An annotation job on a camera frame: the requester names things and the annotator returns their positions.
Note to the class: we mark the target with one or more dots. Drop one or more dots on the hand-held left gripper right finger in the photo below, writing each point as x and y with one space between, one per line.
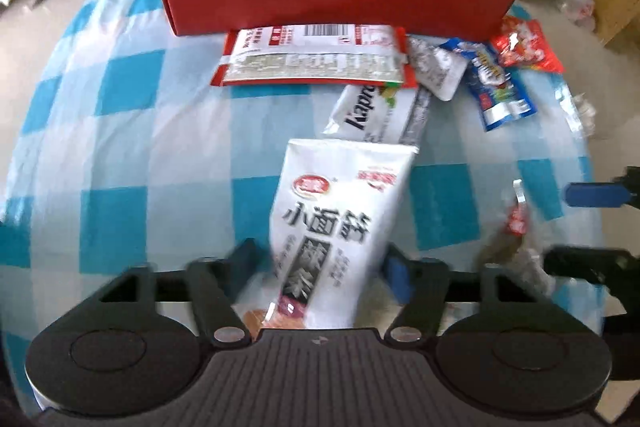
397 277

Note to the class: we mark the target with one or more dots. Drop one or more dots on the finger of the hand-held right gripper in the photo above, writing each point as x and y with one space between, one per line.
585 262
592 194

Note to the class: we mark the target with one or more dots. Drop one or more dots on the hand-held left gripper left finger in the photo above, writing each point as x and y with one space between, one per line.
246 259

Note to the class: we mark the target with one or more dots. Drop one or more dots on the small clear red-label snack packet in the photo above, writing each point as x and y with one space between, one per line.
517 219

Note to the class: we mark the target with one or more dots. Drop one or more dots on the white snack packet black lettering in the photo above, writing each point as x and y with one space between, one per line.
330 207

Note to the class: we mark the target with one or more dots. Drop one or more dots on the silver snack packet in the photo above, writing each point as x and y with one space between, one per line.
435 67

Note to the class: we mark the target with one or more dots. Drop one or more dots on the large red white snack packet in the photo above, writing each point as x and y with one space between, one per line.
310 57

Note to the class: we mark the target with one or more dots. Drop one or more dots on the clear plastic wrapper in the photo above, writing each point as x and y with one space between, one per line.
577 109

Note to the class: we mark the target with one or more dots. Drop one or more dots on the blue snack packet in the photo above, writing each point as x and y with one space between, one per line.
495 92

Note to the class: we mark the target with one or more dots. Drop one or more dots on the white long snack packet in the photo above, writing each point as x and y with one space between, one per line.
360 112

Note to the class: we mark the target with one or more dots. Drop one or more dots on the blue white checked cloth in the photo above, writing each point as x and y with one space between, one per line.
125 132

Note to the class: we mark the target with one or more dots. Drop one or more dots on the clear plastic bag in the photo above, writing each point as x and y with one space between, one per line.
575 4

